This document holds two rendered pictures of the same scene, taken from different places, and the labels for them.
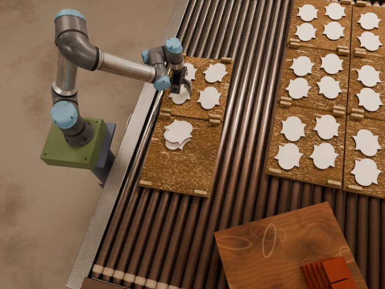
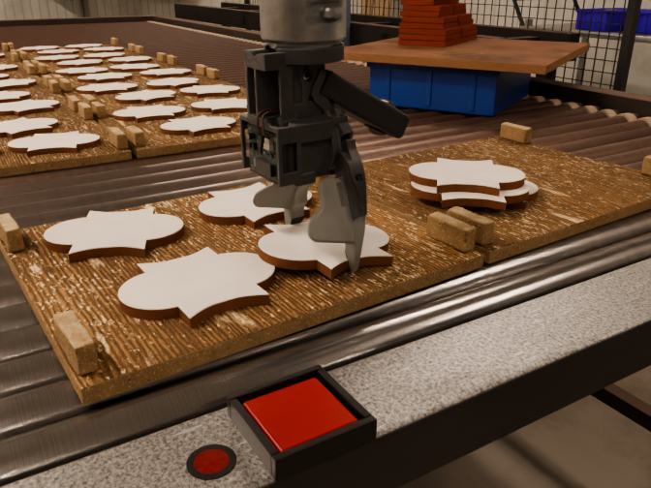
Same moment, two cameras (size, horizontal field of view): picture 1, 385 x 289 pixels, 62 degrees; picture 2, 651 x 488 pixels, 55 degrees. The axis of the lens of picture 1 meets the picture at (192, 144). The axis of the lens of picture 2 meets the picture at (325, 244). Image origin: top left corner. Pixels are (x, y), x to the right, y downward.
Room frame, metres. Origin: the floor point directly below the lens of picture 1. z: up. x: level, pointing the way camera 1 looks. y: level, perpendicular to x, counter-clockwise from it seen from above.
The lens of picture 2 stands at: (1.55, 0.38, 1.20)
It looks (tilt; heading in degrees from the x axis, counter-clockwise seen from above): 23 degrees down; 216
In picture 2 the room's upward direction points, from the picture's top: straight up
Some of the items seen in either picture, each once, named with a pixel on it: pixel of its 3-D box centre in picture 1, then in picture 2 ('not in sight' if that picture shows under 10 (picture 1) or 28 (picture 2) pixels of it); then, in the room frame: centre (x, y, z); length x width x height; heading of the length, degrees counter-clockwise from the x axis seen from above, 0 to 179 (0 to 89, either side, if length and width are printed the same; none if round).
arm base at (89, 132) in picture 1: (76, 129); not in sight; (0.89, 0.58, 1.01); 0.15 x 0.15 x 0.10
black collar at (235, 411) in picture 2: not in sight; (299, 416); (1.28, 0.15, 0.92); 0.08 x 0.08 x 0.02; 68
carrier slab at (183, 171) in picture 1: (182, 153); (495, 183); (0.71, 0.06, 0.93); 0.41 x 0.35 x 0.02; 161
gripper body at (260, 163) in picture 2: (179, 71); (298, 112); (1.10, 0.01, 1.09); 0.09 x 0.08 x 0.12; 161
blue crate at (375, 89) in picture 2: not in sight; (451, 78); (0.12, -0.30, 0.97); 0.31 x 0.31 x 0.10; 6
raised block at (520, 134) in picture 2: (200, 192); (514, 133); (0.48, 0.00, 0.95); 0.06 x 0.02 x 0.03; 71
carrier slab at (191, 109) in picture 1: (197, 86); (231, 250); (1.11, -0.08, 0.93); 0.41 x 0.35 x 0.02; 161
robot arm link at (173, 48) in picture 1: (173, 50); not in sight; (1.09, 0.02, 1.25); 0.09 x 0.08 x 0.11; 98
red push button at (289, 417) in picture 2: not in sight; (299, 418); (1.28, 0.15, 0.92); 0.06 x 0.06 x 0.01; 68
